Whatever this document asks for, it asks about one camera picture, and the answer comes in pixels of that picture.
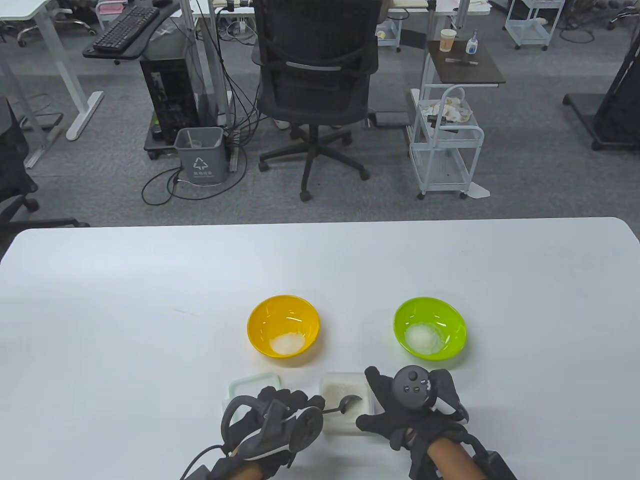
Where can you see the person's right hand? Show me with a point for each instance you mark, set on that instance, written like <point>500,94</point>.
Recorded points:
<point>420,425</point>

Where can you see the black computer stand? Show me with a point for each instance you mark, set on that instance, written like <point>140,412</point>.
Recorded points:
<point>152,145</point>

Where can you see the white sugar heap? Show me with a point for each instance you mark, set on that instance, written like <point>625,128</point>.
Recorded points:
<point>425,337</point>
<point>287,344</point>

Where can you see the person's right forearm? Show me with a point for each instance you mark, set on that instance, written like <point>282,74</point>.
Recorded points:
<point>455,460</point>

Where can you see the black computer tower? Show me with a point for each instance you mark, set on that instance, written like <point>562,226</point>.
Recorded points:
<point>167,100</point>

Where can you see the small white bottle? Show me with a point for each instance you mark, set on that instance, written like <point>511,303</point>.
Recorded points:
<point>472,47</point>

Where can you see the black pen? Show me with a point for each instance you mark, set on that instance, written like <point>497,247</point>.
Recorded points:
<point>460,60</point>

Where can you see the dark brown side table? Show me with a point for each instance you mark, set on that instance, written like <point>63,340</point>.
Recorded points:
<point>475,72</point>

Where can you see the white mesh utility cart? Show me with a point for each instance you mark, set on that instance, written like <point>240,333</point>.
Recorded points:
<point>475,160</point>

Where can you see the clear plastic sugar container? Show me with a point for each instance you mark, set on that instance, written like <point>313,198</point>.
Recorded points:
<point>332,429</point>

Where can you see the black wrist camera unit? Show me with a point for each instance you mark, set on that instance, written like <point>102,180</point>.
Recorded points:
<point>500,467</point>
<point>217,472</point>

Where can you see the black floor stand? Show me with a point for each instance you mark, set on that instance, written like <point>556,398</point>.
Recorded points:
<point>615,115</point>

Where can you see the white flat plate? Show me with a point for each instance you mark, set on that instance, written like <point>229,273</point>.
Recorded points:
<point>479,191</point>

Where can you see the small white cart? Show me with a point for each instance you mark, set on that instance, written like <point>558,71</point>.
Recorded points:
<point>390,37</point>

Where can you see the pink box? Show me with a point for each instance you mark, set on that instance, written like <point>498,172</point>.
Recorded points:
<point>110,7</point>

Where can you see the white standing desk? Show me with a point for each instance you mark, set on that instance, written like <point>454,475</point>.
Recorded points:
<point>85,116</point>

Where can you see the paper cup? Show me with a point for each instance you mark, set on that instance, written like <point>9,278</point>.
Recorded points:
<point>448,41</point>

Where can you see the green plastic bowl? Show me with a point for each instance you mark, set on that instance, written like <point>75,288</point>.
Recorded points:
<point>430,310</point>

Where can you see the black and white controller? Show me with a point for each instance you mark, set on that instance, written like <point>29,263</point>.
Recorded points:
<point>305,427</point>
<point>411,387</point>

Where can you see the black keyboard tray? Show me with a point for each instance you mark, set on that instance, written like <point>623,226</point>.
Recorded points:
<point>107,55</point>

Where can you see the black armchair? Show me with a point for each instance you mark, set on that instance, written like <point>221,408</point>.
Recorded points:
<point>12,150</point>

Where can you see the black keyboard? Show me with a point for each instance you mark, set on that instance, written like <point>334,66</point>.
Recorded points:
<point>125,30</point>

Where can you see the grey recycling bin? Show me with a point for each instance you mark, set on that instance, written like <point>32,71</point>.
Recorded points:
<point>200,160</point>

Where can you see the yellow plastic bowl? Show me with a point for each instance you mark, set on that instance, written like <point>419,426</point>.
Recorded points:
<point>282,315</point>

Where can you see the long white desk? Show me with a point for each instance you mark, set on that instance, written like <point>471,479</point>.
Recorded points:
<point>470,6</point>

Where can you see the translucent container lid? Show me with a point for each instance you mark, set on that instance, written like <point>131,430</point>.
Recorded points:
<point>247,385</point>

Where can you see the crumpled white cloth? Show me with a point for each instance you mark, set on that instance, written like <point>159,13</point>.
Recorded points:
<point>450,107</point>

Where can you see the black mesh office chair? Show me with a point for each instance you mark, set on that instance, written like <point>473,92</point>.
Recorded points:
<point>315,75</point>

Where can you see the person's left hand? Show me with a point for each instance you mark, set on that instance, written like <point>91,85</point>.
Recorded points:
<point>280,400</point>

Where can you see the person's left forearm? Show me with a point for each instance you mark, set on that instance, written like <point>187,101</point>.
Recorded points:
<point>250,474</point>

